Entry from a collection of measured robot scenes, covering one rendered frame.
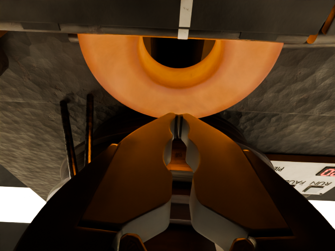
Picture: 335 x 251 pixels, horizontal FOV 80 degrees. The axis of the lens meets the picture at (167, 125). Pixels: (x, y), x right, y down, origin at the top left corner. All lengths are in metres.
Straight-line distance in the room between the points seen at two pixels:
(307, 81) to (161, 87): 0.20
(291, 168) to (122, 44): 0.51
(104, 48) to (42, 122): 0.35
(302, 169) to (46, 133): 0.62
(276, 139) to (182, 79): 0.35
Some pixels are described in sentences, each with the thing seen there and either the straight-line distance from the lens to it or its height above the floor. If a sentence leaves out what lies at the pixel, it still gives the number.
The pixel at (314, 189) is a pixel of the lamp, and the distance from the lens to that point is 0.73.
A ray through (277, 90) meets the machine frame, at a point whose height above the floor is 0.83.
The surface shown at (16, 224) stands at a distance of 8.46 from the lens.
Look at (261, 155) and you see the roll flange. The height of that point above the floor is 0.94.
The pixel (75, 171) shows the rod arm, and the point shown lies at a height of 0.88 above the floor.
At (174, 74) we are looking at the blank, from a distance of 0.20.
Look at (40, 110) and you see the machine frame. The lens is 0.47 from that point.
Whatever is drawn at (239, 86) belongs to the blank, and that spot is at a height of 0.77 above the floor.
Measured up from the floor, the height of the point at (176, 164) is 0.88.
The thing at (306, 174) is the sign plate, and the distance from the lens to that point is 0.64.
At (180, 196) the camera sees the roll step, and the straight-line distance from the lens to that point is 0.29.
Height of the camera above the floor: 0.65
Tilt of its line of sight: 49 degrees up
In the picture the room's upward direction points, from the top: 177 degrees counter-clockwise
